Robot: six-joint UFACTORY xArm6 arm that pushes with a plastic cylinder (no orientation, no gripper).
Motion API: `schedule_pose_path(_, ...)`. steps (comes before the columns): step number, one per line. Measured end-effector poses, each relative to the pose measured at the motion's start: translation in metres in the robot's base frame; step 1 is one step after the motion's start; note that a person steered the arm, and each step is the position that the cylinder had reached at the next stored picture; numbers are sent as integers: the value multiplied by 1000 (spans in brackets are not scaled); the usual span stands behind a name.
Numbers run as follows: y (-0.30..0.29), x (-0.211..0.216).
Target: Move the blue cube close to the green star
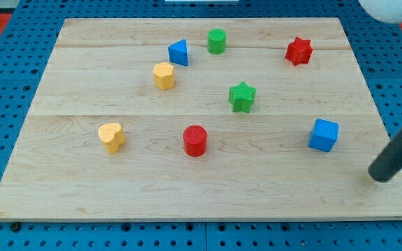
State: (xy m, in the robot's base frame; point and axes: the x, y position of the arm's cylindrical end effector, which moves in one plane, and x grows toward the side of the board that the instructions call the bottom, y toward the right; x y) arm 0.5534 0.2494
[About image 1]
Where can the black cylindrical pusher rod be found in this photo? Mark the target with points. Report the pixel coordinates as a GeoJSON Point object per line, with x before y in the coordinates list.
{"type": "Point", "coordinates": [389, 162]}

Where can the blue cube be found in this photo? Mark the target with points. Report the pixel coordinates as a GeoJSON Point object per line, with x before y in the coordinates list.
{"type": "Point", "coordinates": [324, 135]}

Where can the red star block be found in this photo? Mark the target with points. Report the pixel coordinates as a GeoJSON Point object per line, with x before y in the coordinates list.
{"type": "Point", "coordinates": [299, 51]}

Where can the green star block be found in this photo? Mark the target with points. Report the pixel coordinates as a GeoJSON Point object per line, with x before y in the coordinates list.
{"type": "Point", "coordinates": [241, 97]}

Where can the green cylinder block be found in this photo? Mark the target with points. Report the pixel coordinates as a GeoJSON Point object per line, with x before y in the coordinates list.
{"type": "Point", "coordinates": [216, 39]}

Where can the wooden board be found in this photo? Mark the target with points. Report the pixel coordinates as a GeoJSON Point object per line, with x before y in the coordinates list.
{"type": "Point", "coordinates": [257, 166]}

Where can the red cylinder block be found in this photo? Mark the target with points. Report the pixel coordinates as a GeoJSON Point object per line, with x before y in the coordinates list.
{"type": "Point", "coordinates": [195, 140]}

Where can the blue triangle block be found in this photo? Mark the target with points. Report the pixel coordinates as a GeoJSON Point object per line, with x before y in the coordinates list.
{"type": "Point", "coordinates": [178, 53]}

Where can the yellow heptagon block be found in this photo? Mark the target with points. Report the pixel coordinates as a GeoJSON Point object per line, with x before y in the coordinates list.
{"type": "Point", "coordinates": [163, 75]}

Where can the yellow heart block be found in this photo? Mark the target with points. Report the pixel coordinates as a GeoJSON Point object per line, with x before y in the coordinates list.
{"type": "Point", "coordinates": [112, 136]}

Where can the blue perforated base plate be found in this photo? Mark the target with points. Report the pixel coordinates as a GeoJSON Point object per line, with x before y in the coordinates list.
{"type": "Point", "coordinates": [26, 44]}

